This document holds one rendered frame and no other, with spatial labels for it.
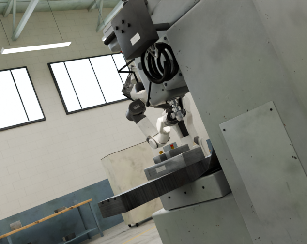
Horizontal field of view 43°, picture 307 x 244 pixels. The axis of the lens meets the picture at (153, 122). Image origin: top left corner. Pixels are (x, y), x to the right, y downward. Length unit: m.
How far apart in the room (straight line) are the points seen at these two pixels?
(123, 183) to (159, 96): 6.13
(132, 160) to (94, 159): 2.24
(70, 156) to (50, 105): 1.43
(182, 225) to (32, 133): 8.02
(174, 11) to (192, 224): 1.13
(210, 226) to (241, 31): 1.02
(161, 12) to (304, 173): 1.07
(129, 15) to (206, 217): 1.08
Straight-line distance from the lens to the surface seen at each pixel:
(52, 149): 10.04
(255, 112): 1.58
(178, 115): 2.20
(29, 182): 9.69
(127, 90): 2.82
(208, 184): 1.96
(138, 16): 1.80
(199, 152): 2.04
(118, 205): 1.79
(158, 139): 2.58
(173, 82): 2.03
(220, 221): 2.02
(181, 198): 2.15
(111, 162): 8.20
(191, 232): 2.22
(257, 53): 1.54
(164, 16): 2.04
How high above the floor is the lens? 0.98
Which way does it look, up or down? 6 degrees up
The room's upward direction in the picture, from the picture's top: 22 degrees counter-clockwise
